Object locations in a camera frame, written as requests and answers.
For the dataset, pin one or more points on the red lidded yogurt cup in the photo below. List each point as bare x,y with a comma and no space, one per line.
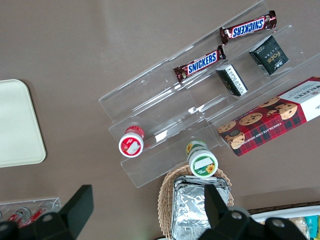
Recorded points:
130,146

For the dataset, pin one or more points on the beige cookie pack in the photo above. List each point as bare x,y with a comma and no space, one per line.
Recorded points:
298,225

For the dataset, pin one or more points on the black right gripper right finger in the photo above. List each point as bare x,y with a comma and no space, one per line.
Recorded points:
220,217

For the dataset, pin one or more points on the clear acrylic box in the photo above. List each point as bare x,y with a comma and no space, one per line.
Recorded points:
50,202

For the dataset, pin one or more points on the brown Snickers chocolate bar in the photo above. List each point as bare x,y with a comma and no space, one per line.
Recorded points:
202,63
247,28

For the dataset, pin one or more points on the red tartan Walkers cookie box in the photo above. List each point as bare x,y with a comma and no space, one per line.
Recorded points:
262,125

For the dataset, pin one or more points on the cream plastic tray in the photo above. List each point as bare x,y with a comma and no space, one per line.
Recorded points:
17,125

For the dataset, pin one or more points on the silver foil container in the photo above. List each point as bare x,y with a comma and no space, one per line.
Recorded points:
187,207

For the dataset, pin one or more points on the black box with white label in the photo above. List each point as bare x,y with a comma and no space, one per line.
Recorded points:
233,80

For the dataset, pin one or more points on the clear acrylic tiered display stand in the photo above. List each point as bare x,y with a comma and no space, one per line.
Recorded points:
155,105

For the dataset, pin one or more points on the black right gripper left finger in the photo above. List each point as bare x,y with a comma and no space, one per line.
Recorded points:
72,212

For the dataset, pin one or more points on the red and white can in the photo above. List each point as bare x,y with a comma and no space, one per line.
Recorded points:
21,215
37,215

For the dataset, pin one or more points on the green lidded yogurt cup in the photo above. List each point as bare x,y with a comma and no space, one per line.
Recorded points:
202,165

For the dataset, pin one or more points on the light tan wicker basket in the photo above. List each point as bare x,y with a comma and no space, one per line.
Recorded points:
165,200

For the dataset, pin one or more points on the teal snack package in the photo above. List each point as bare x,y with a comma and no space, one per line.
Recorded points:
312,227

